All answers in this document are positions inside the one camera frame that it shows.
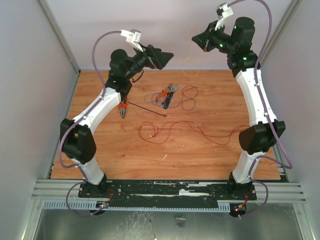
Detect coloured wire bundle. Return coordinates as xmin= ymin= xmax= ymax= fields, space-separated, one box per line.
xmin=143 ymin=84 xmax=199 ymax=111

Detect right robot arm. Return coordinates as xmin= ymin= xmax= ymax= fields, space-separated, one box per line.
xmin=192 ymin=17 xmax=286 ymax=199

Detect grey slotted cable duct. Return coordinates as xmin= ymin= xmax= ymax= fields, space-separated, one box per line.
xmin=42 ymin=199 xmax=231 ymax=213

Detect small orange needle-nose pliers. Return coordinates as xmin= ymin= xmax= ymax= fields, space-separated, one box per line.
xmin=155 ymin=84 xmax=173 ymax=103

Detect yellow wire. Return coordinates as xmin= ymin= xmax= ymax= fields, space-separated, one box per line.
xmin=174 ymin=24 xmax=201 ymax=78

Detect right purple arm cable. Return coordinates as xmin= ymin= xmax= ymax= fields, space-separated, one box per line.
xmin=226 ymin=0 xmax=294 ymax=221

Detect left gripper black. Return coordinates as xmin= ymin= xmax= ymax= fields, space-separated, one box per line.
xmin=125 ymin=42 xmax=174 ymax=80

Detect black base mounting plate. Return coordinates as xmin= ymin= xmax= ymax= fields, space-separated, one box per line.
xmin=78 ymin=179 xmax=257 ymax=207

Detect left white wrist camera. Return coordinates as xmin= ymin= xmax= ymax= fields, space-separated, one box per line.
xmin=120 ymin=29 xmax=145 ymax=52

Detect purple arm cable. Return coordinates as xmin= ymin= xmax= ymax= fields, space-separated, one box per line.
xmin=226 ymin=0 xmax=294 ymax=221
xmin=57 ymin=30 xmax=126 ymax=217

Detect long red wire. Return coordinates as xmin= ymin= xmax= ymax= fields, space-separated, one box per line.
xmin=138 ymin=120 xmax=251 ymax=146

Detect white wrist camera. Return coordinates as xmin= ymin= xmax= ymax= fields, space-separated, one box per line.
xmin=120 ymin=29 xmax=145 ymax=52
xmin=215 ymin=3 xmax=234 ymax=31

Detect large orange black pliers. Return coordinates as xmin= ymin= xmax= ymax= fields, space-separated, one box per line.
xmin=118 ymin=98 xmax=128 ymax=119

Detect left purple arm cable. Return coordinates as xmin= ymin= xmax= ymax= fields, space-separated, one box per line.
xmin=57 ymin=30 xmax=126 ymax=217

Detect black zip tie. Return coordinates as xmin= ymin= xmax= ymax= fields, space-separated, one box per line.
xmin=127 ymin=101 xmax=167 ymax=117

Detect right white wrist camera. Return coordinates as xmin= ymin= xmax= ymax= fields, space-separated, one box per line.
xmin=215 ymin=3 xmax=234 ymax=31

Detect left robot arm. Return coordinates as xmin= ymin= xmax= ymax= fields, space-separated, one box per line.
xmin=59 ymin=45 xmax=174 ymax=198

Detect black adjustable wrench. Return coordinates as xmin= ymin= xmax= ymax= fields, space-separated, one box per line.
xmin=163 ymin=84 xmax=179 ymax=110

